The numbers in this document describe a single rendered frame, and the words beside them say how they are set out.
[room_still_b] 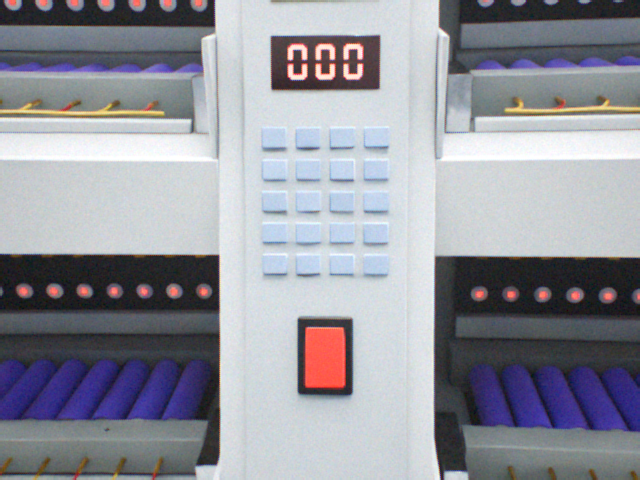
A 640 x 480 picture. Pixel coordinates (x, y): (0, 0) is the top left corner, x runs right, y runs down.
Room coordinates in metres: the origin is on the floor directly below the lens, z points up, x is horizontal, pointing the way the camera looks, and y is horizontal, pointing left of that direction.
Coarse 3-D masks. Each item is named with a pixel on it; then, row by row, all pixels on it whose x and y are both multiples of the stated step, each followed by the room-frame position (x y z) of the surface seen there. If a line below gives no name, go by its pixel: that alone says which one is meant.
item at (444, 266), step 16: (448, 0) 0.50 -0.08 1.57; (448, 16) 0.50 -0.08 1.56; (448, 32) 0.50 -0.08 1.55; (448, 48) 0.50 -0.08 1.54; (448, 256) 0.50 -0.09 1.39; (448, 272) 0.50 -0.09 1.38; (448, 288) 0.50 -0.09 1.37; (448, 304) 0.50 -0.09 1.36; (448, 320) 0.50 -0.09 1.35; (448, 336) 0.50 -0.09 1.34
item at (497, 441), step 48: (480, 288) 0.47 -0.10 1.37; (528, 288) 0.47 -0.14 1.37; (576, 288) 0.47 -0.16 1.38; (624, 288) 0.47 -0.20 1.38; (480, 336) 0.48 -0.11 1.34; (528, 336) 0.47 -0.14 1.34; (576, 336) 0.47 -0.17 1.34; (624, 336) 0.47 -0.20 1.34; (480, 384) 0.43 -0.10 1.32; (528, 384) 0.43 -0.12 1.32; (576, 384) 0.44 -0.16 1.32; (624, 384) 0.43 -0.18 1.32; (480, 432) 0.38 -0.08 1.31; (528, 432) 0.38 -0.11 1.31; (576, 432) 0.38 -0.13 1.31; (624, 432) 0.38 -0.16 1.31
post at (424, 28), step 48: (240, 0) 0.31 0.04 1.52; (432, 0) 0.30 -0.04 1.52; (240, 48) 0.31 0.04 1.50; (432, 48) 0.30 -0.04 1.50; (240, 96) 0.31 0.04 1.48; (432, 96) 0.30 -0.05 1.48; (240, 144) 0.31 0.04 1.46; (432, 144) 0.30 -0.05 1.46; (240, 192) 0.31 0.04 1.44; (432, 192) 0.30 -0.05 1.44; (240, 240) 0.31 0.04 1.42; (432, 240) 0.30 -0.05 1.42; (240, 288) 0.31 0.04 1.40; (432, 288) 0.30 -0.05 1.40; (240, 336) 0.31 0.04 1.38; (432, 336) 0.30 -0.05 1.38; (240, 384) 0.31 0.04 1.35; (432, 384) 0.30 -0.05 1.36; (240, 432) 0.31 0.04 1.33; (432, 432) 0.30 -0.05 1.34
